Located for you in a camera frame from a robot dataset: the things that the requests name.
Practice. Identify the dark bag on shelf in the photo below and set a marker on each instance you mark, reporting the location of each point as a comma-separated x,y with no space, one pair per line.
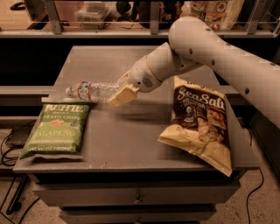
169,12

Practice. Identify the grey drawer cabinet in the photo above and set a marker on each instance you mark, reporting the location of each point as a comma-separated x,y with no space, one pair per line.
123,157

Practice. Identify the green jalapeno chip bag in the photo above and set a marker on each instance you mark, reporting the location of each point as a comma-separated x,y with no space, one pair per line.
59,132

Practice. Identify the clear plastic water bottle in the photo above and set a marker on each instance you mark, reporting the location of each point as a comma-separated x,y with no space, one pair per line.
90,91

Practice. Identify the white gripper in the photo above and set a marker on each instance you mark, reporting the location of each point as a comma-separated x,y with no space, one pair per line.
140,75

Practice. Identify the brown sea salt chip bag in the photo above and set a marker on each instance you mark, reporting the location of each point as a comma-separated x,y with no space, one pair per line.
199,124

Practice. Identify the clear plastic container on shelf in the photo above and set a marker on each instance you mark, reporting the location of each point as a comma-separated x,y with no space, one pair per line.
92,15

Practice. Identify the grey metal shelf rail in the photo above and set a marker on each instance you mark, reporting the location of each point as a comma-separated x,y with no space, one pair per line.
56,18

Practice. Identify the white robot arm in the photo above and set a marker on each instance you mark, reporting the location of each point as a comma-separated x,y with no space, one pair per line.
191,44

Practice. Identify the white snack bag on shelf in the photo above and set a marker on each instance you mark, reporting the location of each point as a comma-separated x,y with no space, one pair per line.
220,15

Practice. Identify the metal drawer knob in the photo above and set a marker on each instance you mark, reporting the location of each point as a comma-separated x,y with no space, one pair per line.
138,200

